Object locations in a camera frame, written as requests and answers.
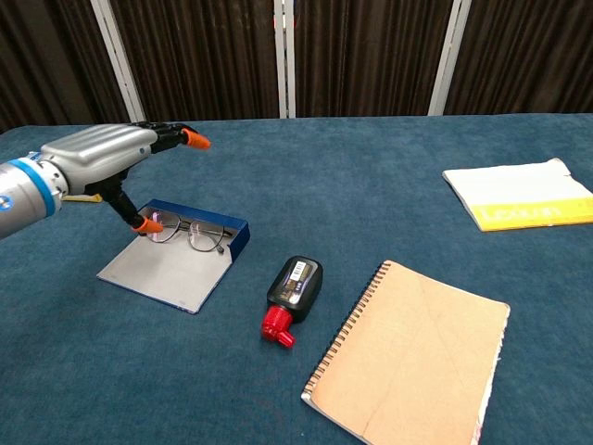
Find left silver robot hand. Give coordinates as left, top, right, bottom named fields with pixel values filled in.
left=40, top=121, right=212, bottom=238

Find metal frame eyeglasses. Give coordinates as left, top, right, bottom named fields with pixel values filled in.
left=146, top=209, right=234, bottom=255

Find blue glasses case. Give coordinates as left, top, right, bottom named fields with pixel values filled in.
left=96, top=198, right=251, bottom=315

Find dark pleated curtain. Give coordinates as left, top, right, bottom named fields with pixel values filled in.
left=0, top=0, right=593, bottom=134

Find blue table cloth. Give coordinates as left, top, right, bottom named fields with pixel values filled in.
left=0, top=112, right=593, bottom=445

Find black ink bottle red cap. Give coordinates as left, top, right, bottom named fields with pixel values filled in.
left=260, top=255, right=324, bottom=350

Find tan spiral notebook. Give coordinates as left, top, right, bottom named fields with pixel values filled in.
left=300, top=260, right=511, bottom=445

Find white and yellow notebook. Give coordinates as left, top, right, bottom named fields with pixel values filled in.
left=441, top=158, right=593, bottom=233

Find white frame post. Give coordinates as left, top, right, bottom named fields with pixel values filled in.
left=426, top=0, right=465, bottom=117
left=89, top=0, right=147, bottom=123
left=272, top=0, right=297, bottom=119

